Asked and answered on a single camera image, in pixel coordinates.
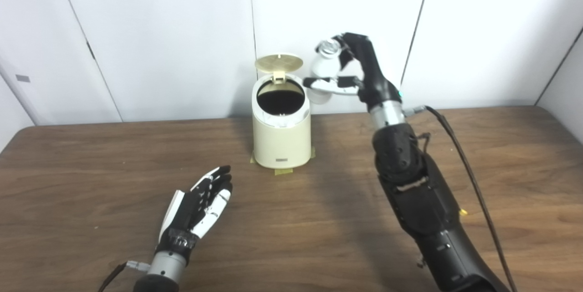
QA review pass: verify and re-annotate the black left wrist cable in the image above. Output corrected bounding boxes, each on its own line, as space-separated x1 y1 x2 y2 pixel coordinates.
97 260 151 292

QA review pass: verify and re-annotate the cream-colored bin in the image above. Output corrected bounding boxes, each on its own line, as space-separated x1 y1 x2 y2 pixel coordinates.
252 54 314 169

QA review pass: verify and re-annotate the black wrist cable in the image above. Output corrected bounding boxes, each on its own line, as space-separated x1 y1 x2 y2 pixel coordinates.
403 105 517 292
97 260 151 292

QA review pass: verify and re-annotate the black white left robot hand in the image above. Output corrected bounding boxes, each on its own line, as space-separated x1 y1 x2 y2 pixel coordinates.
155 165 233 261

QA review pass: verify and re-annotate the round cream bin lid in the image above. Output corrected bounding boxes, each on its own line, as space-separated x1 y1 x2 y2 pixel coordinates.
255 54 304 84

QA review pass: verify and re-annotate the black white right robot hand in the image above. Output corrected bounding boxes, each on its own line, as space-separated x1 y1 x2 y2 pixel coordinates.
303 32 404 113

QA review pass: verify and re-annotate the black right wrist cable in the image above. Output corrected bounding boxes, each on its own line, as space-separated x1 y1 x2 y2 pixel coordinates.
403 105 517 292

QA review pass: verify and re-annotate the small white plastic bottle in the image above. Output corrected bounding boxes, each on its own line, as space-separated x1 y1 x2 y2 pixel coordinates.
308 39 347 105

